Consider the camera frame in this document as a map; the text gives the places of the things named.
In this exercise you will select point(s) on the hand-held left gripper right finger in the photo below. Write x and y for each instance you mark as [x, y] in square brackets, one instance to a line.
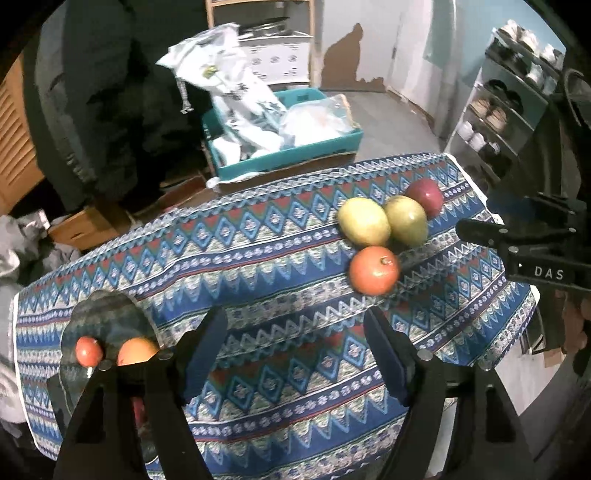
[388, 360]

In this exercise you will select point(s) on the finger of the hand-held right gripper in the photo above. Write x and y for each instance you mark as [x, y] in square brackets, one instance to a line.
[517, 201]
[482, 232]

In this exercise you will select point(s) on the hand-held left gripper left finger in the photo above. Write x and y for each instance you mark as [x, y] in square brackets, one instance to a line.
[203, 350]

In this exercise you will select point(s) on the orange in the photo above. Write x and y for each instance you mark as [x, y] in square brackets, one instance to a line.
[136, 351]

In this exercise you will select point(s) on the dark red apple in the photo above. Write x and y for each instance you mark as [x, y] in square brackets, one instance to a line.
[427, 194]

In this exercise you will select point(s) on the yellow green mango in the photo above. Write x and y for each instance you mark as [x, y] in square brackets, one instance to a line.
[364, 222]
[408, 221]

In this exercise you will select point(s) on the dark green glass plate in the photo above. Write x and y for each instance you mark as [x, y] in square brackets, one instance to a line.
[106, 318]

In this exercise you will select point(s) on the person's right hand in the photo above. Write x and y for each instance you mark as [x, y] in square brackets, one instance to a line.
[579, 323]

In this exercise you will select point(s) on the grey shoe rack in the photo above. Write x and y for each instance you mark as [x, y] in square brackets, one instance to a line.
[461, 134]

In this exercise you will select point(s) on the shoe rack with shoes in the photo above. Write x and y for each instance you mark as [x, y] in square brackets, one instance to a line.
[491, 113]

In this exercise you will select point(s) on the blue patterned tablecloth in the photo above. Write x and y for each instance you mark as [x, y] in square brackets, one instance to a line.
[277, 258]

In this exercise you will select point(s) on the cardboard box with red label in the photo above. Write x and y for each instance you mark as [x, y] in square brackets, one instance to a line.
[184, 189]

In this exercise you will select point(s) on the wooden drawer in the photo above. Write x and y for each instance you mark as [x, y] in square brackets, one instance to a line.
[87, 226]

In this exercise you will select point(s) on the large cardboard box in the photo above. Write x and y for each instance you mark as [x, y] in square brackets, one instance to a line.
[277, 177]

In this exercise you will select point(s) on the teal plastic bin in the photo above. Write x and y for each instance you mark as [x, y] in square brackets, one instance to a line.
[295, 159]

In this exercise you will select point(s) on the clear plastic bag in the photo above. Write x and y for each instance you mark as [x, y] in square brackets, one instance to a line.
[314, 120]

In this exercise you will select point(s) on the grey clothing pile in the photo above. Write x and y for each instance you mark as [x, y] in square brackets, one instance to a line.
[27, 249]

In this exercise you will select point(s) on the wooden shelf rack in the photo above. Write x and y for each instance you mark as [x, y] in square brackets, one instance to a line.
[314, 46]

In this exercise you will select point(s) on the white patterned box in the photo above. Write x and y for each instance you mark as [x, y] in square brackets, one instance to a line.
[281, 60]

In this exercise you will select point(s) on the white printed plastic bag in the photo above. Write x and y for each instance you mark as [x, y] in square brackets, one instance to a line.
[231, 87]

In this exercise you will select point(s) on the black hooded coat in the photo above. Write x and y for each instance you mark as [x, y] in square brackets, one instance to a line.
[115, 92]

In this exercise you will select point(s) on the wooden louvered wardrobe door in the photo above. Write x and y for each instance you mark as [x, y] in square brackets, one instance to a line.
[18, 138]

